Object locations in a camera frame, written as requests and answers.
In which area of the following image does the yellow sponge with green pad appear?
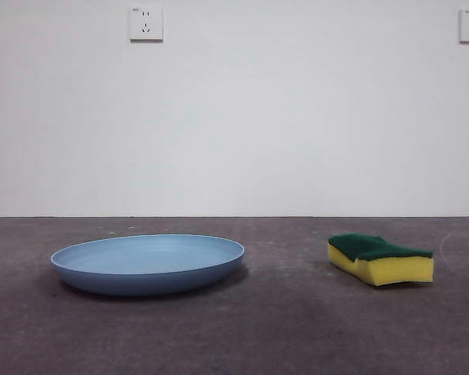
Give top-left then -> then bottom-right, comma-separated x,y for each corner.
328,233 -> 435,288

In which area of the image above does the blue round plate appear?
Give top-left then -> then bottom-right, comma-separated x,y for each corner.
49,233 -> 246,296

